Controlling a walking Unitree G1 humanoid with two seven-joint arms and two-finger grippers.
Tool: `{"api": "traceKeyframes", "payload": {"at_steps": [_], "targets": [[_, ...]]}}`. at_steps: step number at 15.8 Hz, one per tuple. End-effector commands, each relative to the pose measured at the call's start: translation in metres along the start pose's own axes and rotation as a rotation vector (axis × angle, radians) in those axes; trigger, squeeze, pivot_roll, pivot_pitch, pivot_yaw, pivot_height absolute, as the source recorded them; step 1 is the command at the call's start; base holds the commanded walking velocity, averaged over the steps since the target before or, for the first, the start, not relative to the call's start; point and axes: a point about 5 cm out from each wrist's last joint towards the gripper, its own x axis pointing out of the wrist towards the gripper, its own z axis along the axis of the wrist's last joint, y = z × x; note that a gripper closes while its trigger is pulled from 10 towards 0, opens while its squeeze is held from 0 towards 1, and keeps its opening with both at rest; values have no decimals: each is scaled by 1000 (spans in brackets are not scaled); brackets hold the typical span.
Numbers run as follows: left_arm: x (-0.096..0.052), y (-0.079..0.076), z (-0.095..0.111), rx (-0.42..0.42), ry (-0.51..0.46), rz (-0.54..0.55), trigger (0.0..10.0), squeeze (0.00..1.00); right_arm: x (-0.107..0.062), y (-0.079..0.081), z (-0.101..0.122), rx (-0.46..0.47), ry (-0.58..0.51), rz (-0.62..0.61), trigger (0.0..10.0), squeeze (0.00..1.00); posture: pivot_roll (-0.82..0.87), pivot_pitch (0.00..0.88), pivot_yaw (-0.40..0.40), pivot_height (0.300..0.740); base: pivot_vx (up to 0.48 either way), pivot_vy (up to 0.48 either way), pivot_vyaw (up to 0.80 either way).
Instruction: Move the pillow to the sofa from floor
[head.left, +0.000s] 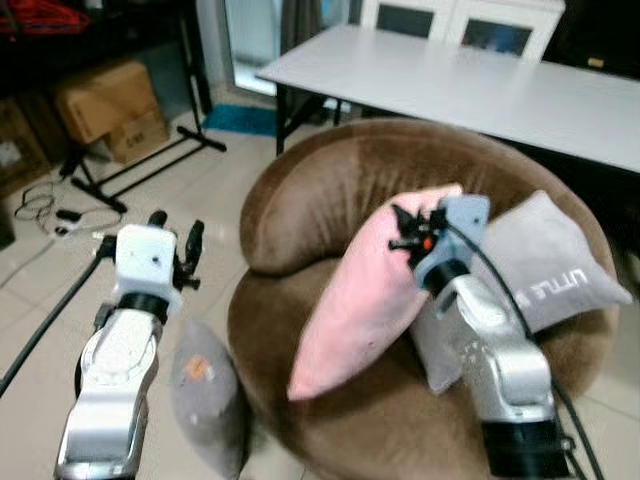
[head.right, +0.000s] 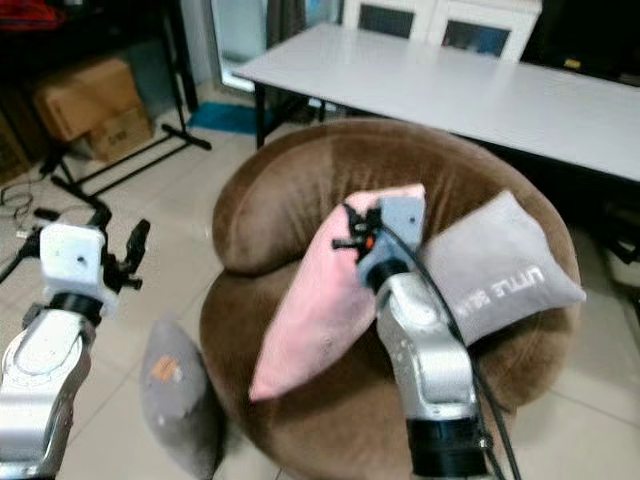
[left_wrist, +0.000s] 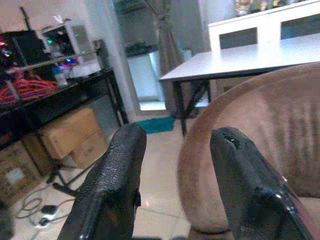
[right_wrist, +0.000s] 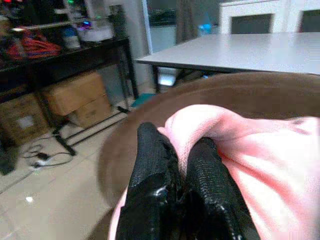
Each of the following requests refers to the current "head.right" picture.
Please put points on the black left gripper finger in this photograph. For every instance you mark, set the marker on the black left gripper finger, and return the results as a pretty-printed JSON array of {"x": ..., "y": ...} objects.
[
  {"x": 99, "y": 216},
  {"x": 136, "y": 245}
]

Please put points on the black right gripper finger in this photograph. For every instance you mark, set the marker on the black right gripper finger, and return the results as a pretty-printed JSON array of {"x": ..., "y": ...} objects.
[
  {"x": 355, "y": 214},
  {"x": 346, "y": 244}
]

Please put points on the pink pillow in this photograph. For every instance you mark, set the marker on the pink pillow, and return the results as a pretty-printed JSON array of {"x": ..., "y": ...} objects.
[{"x": 310, "y": 310}]

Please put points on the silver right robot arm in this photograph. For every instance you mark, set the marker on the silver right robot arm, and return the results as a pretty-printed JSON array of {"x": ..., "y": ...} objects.
[{"x": 430, "y": 360}]

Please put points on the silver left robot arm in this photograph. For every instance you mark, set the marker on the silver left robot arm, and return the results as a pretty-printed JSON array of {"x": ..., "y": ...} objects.
[{"x": 50, "y": 380}]

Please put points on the brown round suede sofa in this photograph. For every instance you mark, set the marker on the brown round suede sofa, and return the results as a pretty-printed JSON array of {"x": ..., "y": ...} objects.
[{"x": 300, "y": 190}]

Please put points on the grey pillow with white print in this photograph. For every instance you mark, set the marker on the grey pillow with white print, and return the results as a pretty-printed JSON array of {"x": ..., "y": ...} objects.
[{"x": 500, "y": 265}]

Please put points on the grey pillow with orange tag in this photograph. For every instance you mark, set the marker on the grey pillow with orange tag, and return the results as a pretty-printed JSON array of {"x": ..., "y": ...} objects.
[{"x": 180, "y": 410}]

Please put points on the blue floor mat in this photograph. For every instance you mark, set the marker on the blue floor mat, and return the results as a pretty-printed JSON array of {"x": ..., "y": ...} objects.
[{"x": 222, "y": 118}]

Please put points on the small cardboard box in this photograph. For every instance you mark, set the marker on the small cardboard box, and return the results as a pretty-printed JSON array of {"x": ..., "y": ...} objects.
[{"x": 122, "y": 135}]

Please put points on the large plain cardboard box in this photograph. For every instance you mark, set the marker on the large plain cardboard box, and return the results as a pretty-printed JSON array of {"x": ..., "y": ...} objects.
[{"x": 85, "y": 100}]

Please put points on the white table with black legs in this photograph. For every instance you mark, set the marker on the white table with black legs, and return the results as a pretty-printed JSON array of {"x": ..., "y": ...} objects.
[{"x": 440, "y": 85}]

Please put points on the black metal shelf rack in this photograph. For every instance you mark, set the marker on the black metal shelf rack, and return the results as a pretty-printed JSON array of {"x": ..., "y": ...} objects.
[{"x": 178, "y": 80}]

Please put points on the white cabinet with glass doors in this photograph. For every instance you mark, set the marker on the white cabinet with glass doors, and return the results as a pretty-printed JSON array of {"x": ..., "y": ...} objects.
[{"x": 430, "y": 25}]

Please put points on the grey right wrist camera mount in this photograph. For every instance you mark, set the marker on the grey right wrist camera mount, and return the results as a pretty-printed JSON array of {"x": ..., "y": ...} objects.
[{"x": 402, "y": 215}]

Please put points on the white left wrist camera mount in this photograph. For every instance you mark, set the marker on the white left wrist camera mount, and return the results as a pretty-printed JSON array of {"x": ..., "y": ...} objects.
[{"x": 72, "y": 255}]

